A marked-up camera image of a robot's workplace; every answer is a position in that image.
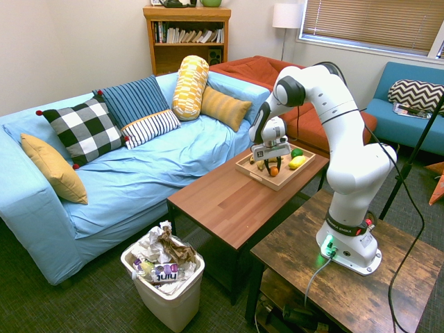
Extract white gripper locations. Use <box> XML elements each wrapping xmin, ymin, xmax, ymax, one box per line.
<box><xmin>251</xmin><ymin>140</ymin><xmax>293</xmax><ymax>176</ymax></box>

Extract wooden tray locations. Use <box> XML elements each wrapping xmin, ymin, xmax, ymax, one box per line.
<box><xmin>234</xmin><ymin>144</ymin><xmax>317</xmax><ymax>192</ymax></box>

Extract yellow banana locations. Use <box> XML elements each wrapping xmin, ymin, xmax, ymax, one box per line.
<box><xmin>249</xmin><ymin>155</ymin><xmax>281</xmax><ymax>171</ymax></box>

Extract yellow lemon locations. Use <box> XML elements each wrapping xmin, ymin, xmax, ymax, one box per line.
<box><xmin>288</xmin><ymin>155</ymin><xmax>307</xmax><ymax>171</ymax></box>

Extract wooden coffee table black legs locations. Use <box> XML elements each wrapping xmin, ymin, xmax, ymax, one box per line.
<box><xmin>166</xmin><ymin>147</ymin><xmax>330</xmax><ymax>306</ymax></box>

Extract mustard striped pillow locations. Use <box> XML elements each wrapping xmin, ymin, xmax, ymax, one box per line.
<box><xmin>200</xmin><ymin>85</ymin><xmax>253</xmax><ymax>133</ymax></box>

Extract orange futon sofa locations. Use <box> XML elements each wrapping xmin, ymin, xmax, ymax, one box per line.
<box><xmin>209</xmin><ymin>55</ymin><xmax>378</xmax><ymax>159</ymax></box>

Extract yellow patterned bolster pillow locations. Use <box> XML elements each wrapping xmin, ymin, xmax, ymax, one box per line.
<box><xmin>171</xmin><ymin>55</ymin><xmax>210</xmax><ymax>121</ymax></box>

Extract white navy striped pillow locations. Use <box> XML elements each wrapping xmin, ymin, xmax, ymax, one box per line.
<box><xmin>120</xmin><ymin>109</ymin><xmax>182</xmax><ymax>151</ymax></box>

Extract crumpled brown paper bag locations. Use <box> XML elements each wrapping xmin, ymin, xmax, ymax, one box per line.
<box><xmin>157</xmin><ymin>225</ymin><xmax>197</xmax><ymax>267</ymax></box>

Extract teal sofa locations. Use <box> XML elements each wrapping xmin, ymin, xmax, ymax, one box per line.
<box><xmin>364</xmin><ymin>61</ymin><xmax>444</xmax><ymax>157</ymax></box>

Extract light blue sofa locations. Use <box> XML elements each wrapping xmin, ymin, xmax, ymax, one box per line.
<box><xmin>0</xmin><ymin>71</ymin><xmax>271</xmax><ymax>286</ymax></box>

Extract crumpled white paper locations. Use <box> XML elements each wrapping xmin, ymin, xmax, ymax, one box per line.
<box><xmin>133</xmin><ymin>220</ymin><xmax>174</xmax><ymax>264</ymax></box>

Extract wooden bookshelf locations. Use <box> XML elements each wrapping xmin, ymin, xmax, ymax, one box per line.
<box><xmin>142</xmin><ymin>5</ymin><xmax>232</xmax><ymax>76</ymax></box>

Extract magazine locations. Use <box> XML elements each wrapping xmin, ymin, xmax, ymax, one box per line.
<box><xmin>392</xmin><ymin>102</ymin><xmax>433</xmax><ymax>120</ymax></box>

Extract rustic brown side table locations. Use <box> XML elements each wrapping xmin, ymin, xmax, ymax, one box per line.
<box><xmin>244</xmin><ymin>189</ymin><xmax>444</xmax><ymax>333</ymax></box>

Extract white shade floor lamp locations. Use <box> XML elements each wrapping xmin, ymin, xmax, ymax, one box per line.
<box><xmin>272</xmin><ymin>3</ymin><xmax>305</xmax><ymax>62</ymax></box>

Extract hint water bottle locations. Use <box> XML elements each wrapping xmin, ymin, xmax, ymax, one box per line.
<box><xmin>133</xmin><ymin>262</ymin><xmax>187</xmax><ymax>284</ymax></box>

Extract black power brick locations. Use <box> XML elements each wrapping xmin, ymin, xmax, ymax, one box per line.
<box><xmin>282</xmin><ymin>303</ymin><xmax>329</xmax><ymax>330</ymax></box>

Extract blue striped pillow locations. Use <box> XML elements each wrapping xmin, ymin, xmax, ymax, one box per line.
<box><xmin>92</xmin><ymin>74</ymin><xmax>171</xmax><ymax>130</ymax></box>

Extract row of books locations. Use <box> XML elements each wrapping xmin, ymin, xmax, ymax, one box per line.
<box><xmin>153</xmin><ymin>21</ymin><xmax>225</xmax><ymax>44</ymax></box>

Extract black white chevron pillow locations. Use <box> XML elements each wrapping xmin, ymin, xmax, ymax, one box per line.
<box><xmin>387</xmin><ymin>78</ymin><xmax>444</xmax><ymax>115</ymax></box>

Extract orange paper kite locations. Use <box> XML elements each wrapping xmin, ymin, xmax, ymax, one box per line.
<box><xmin>425</xmin><ymin>161</ymin><xmax>444</xmax><ymax>206</ymax></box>

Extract white plastic trash bin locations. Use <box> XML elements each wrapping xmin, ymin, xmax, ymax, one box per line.
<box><xmin>120</xmin><ymin>235</ymin><xmax>206</xmax><ymax>333</ymax></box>

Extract brown window blinds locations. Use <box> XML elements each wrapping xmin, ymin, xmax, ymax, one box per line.
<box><xmin>300</xmin><ymin>0</ymin><xmax>444</xmax><ymax>58</ymax></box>

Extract black white checkered pillow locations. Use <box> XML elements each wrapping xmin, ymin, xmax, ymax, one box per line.
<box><xmin>35</xmin><ymin>90</ymin><xmax>130</xmax><ymax>170</ymax></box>

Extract plain mustard pillow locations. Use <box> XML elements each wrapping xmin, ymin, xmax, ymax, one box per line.
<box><xmin>19</xmin><ymin>133</ymin><xmax>89</xmax><ymax>205</ymax></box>

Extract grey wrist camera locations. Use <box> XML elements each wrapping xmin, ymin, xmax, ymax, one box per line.
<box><xmin>265</xmin><ymin>137</ymin><xmax>289</xmax><ymax>150</ymax></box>

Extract grey cable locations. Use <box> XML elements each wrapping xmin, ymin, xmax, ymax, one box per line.
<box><xmin>304</xmin><ymin>255</ymin><xmax>334</xmax><ymax>308</ymax></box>

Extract black camera stand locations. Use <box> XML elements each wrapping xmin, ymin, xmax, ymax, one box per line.
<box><xmin>378</xmin><ymin>103</ymin><xmax>444</xmax><ymax>221</ymax></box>

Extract black cable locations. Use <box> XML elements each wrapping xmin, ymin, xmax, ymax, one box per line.
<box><xmin>314</xmin><ymin>61</ymin><xmax>426</xmax><ymax>333</ymax></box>

